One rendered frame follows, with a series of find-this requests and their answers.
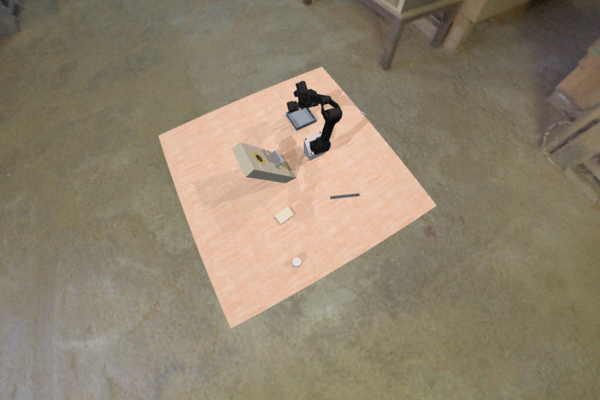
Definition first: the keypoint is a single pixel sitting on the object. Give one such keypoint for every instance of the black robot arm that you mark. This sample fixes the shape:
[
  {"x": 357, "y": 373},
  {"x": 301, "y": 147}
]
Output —
[{"x": 332, "y": 116}]

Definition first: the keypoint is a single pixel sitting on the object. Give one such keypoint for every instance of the beige service panel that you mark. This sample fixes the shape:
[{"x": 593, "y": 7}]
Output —
[{"x": 256, "y": 163}]

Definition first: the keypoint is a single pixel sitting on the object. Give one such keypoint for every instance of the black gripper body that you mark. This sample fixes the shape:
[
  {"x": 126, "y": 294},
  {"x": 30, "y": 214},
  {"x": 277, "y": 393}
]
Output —
[{"x": 294, "y": 106}]

